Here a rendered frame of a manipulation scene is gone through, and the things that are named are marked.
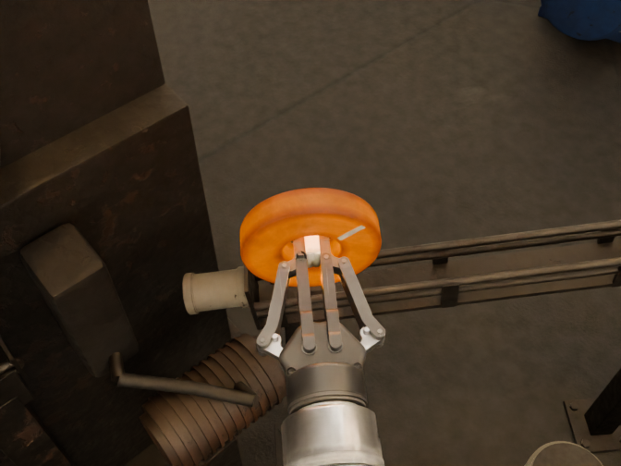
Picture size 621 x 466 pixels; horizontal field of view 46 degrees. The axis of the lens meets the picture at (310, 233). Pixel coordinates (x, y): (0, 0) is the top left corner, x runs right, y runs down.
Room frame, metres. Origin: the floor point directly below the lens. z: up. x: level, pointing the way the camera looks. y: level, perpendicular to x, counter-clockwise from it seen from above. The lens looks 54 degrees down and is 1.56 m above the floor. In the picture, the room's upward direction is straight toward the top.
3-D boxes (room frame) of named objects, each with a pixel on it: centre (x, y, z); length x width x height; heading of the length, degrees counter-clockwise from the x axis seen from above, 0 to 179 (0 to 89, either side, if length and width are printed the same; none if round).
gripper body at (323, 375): (0.31, -0.01, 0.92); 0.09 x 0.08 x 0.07; 5
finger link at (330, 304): (0.38, -0.02, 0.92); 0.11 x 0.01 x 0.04; 3
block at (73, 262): (0.52, 0.32, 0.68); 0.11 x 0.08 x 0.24; 40
